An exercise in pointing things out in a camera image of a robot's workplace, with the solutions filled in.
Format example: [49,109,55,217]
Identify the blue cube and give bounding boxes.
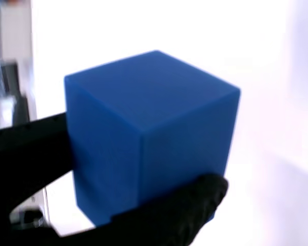
[64,49,242,228]

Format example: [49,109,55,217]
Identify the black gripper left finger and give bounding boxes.
[0,112,75,246]

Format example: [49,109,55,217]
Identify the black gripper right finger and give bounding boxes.
[15,173,229,246]

